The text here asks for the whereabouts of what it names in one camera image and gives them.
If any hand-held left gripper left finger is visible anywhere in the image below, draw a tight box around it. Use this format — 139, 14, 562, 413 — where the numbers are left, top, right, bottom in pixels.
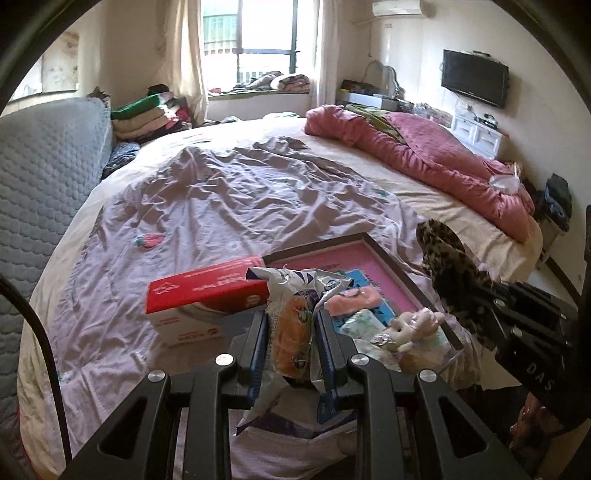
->
60, 313, 271, 480

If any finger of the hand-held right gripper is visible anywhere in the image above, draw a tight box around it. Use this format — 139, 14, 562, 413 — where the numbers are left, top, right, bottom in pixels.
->
462, 306, 511, 353
481, 278, 571, 319

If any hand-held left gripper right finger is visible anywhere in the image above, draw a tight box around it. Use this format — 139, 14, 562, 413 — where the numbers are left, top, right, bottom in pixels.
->
314, 314, 532, 480

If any orange snack bag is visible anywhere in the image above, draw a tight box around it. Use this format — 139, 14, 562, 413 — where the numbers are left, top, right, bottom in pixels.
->
235, 265, 361, 437

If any green tissue pack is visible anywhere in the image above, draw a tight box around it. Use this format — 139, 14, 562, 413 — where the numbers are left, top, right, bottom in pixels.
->
406, 335, 455, 365
339, 308, 393, 344

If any pink striped pouch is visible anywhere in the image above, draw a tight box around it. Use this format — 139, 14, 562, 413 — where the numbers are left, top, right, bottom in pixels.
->
325, 285, 382, 317

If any cream rabbit plush toy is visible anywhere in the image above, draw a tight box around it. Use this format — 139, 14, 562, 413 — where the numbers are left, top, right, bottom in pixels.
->
387, 308, 448, 355

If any leopard print scrunchie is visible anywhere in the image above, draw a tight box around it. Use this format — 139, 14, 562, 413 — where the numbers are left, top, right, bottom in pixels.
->
416, 218, 497, 324

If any person's right hand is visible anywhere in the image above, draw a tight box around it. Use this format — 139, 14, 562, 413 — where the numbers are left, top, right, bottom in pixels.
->
510, 394, 568, 453

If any red and white box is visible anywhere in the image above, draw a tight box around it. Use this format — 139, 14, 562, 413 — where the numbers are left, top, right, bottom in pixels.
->
146, 257, 271, 347

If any pink and blue book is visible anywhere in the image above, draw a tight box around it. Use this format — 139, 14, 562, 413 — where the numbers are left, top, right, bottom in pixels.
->
272, 242, 419, 319

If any black bag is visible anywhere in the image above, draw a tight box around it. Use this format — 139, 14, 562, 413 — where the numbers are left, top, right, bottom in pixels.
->
536, 173, 573, 236

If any clear plastic bag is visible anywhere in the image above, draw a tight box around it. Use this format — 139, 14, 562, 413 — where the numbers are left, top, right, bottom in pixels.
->
489, 161, 525, 195

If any pink quilt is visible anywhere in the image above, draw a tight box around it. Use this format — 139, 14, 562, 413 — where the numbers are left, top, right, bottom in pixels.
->
305, 104, 539, 243

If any purple wrinkled bed cover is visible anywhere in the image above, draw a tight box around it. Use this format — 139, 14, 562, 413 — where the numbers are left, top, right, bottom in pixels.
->
28, 136, 481, 480

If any white drawer cabinet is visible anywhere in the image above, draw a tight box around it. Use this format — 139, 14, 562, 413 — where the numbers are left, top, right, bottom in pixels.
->
450, 108, 509, 160

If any bed with cream sheet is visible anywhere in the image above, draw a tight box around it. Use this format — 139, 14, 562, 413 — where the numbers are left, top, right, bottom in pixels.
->
14, 113, 546, 480

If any black television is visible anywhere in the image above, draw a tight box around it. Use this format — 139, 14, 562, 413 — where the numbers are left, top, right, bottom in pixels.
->
441, 48, 510, 109

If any green cloth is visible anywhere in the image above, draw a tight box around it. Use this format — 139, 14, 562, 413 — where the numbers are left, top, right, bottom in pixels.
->
344, 104, 407, 139

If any dark patterned cloth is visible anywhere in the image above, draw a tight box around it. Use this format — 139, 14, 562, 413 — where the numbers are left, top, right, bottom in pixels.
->
102, 141, 141, 178

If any cluttered dressing table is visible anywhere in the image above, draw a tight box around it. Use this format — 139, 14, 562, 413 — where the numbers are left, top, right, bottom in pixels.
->
336, 78, 411, 112

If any oval mirror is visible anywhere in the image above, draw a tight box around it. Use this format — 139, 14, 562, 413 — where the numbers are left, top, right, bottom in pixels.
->
364, 61, 399, 97

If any stack of folded clothes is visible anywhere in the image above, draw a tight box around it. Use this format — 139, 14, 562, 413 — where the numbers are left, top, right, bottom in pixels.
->
111, 84, 190, 141

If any grey quilted headboard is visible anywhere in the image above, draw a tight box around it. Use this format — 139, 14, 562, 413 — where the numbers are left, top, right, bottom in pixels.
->
0, 97, 114, 462

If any bedding on window sill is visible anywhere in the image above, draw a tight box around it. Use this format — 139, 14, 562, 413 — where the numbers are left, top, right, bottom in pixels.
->
231, 71, 310, 93

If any cream curtain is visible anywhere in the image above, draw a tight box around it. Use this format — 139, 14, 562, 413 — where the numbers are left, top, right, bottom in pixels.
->
309, 0, 342, 107
164, 0, 208, 125

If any white air conditioner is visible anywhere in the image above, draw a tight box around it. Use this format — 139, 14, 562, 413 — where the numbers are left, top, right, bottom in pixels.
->
372, 0, 437, 19

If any window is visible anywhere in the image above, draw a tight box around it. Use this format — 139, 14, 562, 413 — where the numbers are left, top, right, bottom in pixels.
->
201, 0, 324, 93

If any black cable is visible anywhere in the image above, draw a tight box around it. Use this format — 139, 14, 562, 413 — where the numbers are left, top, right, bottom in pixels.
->
0, 274, 74, 462

